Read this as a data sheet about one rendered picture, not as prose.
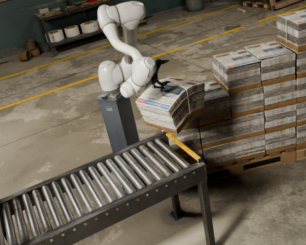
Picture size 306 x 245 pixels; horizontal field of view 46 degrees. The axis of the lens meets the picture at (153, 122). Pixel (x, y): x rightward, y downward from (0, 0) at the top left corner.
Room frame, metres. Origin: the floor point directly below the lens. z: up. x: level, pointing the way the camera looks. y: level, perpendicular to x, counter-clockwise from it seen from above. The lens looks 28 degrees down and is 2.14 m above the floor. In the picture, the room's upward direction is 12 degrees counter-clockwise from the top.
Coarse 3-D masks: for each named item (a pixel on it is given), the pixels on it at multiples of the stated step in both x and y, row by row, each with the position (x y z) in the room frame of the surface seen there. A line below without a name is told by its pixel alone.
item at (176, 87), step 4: (156, 84) 2.33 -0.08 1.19; (168, 84) 2.29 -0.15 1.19; (172, 84) 2.27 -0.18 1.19; (176, 84) 2.26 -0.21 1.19; (164, 88) 2.23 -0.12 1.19; (168, 88) 2.22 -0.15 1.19; (172, 88) 2.20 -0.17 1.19; (176, 88) 2.19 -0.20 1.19; (180, 88) 2.18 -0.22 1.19; (184, 88) 2.17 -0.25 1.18; (188, 88) 2.17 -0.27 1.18; (184, 92) 2.13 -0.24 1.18; (188, 92) 2.16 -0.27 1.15; (184, 96) 2.13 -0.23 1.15; (188, 96) 2.16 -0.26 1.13; (184, 100) 2.13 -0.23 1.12; (188, 108) 2.16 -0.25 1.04; (188, 112) 2.15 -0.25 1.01
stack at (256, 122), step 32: (224, 96) 2.66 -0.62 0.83; (256, 96) 2.69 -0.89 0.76; (288, 96) 2.70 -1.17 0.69; (192, 128) 2.65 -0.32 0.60; (224, 128) 2.66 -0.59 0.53; (256, 128) 2.68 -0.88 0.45; (288, 128) 2.70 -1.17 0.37; (192, 160) 2.65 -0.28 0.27; (224, 160) 2.67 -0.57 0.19; (256, 160) 2.68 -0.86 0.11; (288, 160) 2.69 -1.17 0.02
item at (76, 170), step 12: (132, 144) 2.25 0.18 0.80; (144, 144) 2.24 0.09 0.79; (168, 144) 2.30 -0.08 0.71; (108, 156) 2.16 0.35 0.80; (120, 156) 2.17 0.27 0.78; (132, 156) 2.20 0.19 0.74; (144, 156) 2.23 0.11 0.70; (84, 168) 2.07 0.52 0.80; (96, 168) 2.10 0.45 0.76; (108, 168) 2.13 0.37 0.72; (48, 180) 2.01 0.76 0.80; (60, 180) 2.01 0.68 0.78; (24, 192) 1.93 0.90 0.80; (0, 204) 1.87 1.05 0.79; (0, 216) 1.86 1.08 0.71
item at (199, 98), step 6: (168, 78) 2.43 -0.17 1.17; (174, 78) 2.42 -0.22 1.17; (180, 78) 2.42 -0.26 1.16; (180, 84) 2.25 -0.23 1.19; (186, 84) 2.24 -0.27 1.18; (192, 84) 2.24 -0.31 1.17; (198, 84) 2.24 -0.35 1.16; (204, 84) 2.29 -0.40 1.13; (192, 90) 2.19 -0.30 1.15; (198, 90) 2.23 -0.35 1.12; (204, 90) 2.29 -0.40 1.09; (192, 96) 2.19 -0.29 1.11; (198, 96) 2.24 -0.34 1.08; (204, 96) 2.28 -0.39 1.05; (192, 102) 2.19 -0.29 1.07; (198, 102) 2.24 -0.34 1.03; (192, 108) 2.19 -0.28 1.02; (198, 108) 2.23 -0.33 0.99
